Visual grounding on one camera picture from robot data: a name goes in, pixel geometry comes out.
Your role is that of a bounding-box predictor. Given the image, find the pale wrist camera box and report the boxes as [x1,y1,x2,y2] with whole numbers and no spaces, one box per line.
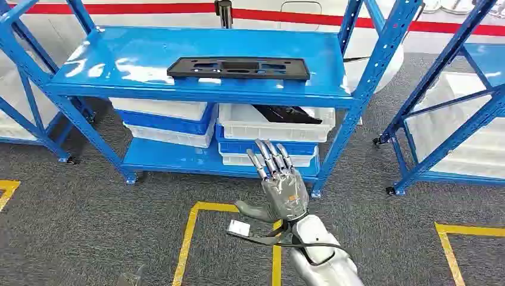
[227,219,252,238]

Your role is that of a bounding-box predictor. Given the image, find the blue metal shelf rack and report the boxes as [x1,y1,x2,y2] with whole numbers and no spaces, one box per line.
[0,0,423,198]
[372,0,505,197]
[0,0,96,165]

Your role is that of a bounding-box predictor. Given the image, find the black plastic part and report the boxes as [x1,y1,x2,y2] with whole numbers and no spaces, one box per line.
[252,104,323,126]

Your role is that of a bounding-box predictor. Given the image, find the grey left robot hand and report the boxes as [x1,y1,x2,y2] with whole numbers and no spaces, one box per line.
[116,264,148,286]

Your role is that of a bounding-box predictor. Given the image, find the blue plastic bin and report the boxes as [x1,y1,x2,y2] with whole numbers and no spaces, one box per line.
[214,124,320,156]
[114,103,217,136]

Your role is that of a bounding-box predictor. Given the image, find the black stanchion post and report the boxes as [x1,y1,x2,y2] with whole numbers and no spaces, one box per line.
[214,0,234,30]

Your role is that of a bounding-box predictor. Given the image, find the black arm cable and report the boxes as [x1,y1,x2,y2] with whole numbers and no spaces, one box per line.
[226,220,356,268]

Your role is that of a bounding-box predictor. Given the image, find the black plastic panel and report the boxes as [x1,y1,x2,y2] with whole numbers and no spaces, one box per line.
[166,56,311,82]

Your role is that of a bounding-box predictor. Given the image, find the red barrier belt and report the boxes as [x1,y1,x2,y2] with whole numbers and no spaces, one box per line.
[8,2,505,38]

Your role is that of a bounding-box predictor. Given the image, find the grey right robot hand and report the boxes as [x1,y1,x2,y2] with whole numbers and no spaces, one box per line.
[235,139,310,224]

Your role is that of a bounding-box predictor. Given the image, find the yellow floor tape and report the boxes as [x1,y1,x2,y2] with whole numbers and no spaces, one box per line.
[172,201,283,286]
[434,222,505,286]
[0,179,21,213]

